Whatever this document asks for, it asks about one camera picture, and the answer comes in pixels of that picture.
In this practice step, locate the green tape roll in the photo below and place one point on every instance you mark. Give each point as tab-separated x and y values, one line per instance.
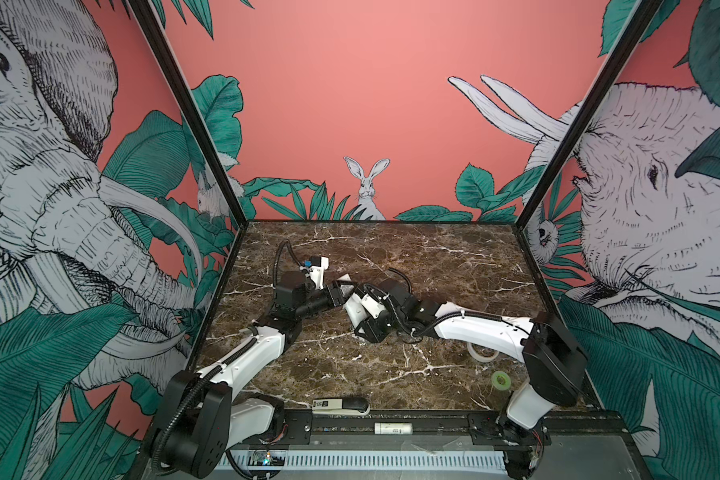
501	380

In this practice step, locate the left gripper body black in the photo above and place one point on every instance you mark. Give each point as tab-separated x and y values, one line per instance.
318	302

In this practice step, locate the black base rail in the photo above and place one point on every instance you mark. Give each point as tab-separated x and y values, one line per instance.
481	427

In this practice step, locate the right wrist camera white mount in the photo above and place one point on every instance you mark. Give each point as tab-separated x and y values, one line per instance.
373	307

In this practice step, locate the white label tube on rail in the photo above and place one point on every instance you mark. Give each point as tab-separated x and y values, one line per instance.
393	428

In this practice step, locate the white slotted cable duct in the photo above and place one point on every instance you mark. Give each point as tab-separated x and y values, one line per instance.
491	462

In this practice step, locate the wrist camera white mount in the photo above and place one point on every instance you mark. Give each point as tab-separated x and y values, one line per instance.
315	268
373	307

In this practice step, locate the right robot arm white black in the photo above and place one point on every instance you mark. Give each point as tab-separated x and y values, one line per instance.
554	360

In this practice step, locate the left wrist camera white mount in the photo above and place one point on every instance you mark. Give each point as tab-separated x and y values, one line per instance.
315	268

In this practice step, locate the black and white stapler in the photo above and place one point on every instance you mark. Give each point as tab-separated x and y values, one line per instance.
347	406

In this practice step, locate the white remote control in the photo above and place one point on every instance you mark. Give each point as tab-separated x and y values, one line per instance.
352	304

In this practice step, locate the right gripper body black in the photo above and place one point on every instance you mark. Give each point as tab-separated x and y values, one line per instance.
385	324

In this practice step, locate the white tape roll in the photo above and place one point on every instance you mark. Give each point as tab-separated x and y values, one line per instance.
479	356

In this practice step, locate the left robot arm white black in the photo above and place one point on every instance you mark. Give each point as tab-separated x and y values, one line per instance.
199	420

